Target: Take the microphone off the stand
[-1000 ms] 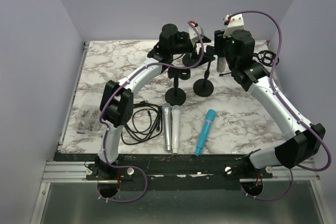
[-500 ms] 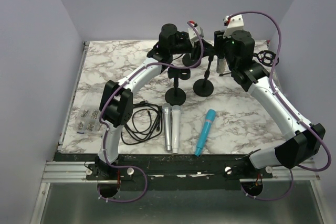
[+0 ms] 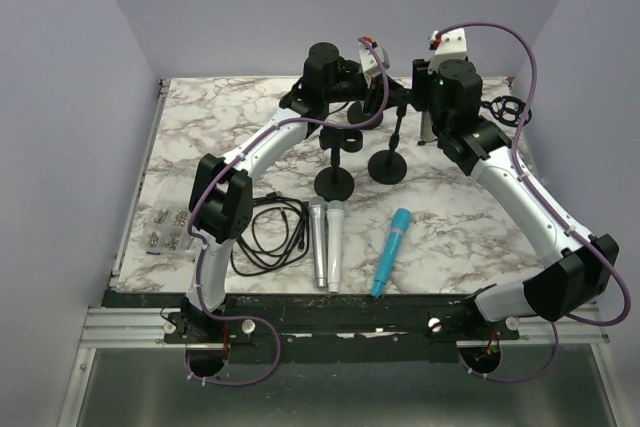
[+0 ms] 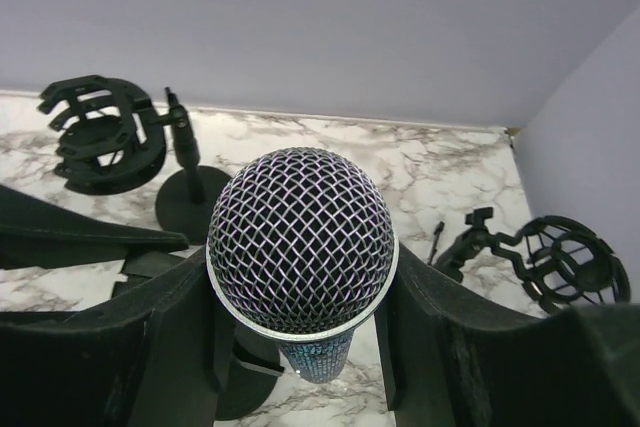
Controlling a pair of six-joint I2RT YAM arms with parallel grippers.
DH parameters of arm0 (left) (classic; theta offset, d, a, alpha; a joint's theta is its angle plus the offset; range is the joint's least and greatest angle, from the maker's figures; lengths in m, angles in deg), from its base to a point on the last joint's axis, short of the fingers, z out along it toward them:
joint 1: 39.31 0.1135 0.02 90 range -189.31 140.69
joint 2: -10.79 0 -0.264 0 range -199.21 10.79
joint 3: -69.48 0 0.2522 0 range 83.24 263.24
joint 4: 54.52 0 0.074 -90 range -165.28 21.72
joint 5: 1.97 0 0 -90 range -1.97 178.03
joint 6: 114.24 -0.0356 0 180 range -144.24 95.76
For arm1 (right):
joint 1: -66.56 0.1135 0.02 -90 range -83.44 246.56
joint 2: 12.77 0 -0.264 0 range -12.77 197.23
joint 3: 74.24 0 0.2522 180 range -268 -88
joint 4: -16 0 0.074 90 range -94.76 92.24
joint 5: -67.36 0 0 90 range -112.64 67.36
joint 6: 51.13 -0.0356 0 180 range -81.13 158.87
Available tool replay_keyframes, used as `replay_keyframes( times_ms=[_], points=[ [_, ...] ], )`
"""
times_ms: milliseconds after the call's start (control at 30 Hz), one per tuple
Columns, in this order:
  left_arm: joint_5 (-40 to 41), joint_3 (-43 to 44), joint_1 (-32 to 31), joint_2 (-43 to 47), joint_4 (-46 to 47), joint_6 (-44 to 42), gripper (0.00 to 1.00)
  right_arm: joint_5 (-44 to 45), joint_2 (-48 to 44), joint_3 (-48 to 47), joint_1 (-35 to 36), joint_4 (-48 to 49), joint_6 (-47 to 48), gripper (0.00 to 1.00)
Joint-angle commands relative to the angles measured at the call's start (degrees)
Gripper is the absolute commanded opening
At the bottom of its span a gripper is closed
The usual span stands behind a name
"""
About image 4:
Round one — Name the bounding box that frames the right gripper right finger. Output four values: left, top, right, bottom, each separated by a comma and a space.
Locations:
375, 248, 639, 426

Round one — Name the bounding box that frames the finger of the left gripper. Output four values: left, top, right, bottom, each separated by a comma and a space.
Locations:
1, 186, 188, 270

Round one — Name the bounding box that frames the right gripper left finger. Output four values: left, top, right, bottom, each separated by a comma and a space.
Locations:
1, 250, 228, 426

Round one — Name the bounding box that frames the clip round-base stand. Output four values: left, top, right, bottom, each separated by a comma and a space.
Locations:
112, 246, 286, 422

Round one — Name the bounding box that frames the glitter microphone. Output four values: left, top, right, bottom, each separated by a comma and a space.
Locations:
205, 147, 399, 384

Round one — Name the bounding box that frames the shock mount round-base stand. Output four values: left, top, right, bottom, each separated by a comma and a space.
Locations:
38, 75, 231, 245

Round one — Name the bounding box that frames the tripod shock mount stand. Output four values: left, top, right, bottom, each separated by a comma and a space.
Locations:
428, 207, 632, 314

